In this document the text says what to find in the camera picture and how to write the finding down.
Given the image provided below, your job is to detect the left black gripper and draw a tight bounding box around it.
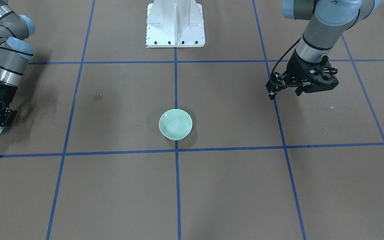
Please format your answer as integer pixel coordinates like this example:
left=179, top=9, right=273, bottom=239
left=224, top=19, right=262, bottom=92
left=265, top=52, right=318, bottom=100

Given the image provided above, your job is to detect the mint green bowl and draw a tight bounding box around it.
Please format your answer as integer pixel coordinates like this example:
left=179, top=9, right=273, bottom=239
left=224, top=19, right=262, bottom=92
left=158, top=109, right=193, bottom=141

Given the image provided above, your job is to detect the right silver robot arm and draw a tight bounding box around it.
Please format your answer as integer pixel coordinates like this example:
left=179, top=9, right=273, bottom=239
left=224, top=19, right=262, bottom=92
left=0, top=0, right=36, bottom=134

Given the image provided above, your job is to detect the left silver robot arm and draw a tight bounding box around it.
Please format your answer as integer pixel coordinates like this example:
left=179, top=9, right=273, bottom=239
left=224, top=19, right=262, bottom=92
left=266, top=0, right=381, bottom=100

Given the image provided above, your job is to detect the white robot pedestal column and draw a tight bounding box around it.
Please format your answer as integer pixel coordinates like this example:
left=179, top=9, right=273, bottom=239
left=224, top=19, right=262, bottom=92
left=145, top=0, right=206, bottom=48

